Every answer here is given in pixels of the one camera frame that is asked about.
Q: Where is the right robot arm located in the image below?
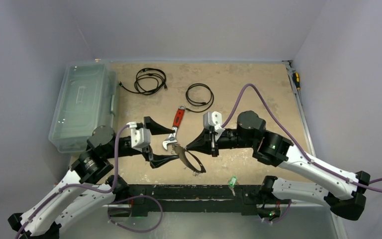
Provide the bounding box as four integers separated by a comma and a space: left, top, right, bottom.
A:
186, 111, 370, 221

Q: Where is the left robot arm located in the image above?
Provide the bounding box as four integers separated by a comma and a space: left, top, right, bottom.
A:
8, 117, 177, 239

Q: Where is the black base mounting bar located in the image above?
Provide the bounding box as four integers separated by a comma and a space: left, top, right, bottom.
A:
126, 184, 289, 216

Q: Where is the clear plastic storage box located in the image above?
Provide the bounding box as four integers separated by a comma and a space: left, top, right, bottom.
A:
48, 61, 119, 154

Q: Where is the yellow black screwdriver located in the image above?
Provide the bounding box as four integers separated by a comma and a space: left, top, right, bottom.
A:
292, 72, 300, 91

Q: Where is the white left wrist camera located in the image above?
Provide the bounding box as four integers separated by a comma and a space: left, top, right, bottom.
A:
127, 121, 151, 152

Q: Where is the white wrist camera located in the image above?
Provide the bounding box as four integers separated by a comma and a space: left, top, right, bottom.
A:
203, 111, 224, 138
127, 121, 151, 152

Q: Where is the red handled adjustable wrench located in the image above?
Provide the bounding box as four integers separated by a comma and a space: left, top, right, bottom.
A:
162, 105, 186, 151

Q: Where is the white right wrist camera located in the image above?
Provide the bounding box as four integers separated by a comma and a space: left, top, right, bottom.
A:
203, 111, 224, 138

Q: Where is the large coiled black cable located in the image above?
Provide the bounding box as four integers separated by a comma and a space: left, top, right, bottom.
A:
118, 68, 169, 96

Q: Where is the small coiled black cable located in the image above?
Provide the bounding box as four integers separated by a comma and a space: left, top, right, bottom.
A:
185, 83, 215, 114

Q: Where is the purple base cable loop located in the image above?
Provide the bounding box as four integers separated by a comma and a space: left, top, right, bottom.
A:
107, 193, 164, 233

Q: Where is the aluminium frame rail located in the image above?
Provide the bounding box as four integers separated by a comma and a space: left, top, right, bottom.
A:
282, 60, 348, 239

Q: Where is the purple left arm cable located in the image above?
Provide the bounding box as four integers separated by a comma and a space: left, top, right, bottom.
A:
14, 123, 131, 239

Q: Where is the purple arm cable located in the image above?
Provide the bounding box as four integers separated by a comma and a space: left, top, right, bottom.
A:
14, 123, 131, 239
221, 83, 382, 194

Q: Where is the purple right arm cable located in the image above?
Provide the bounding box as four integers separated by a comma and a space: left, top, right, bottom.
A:
221, 83, 382, 194

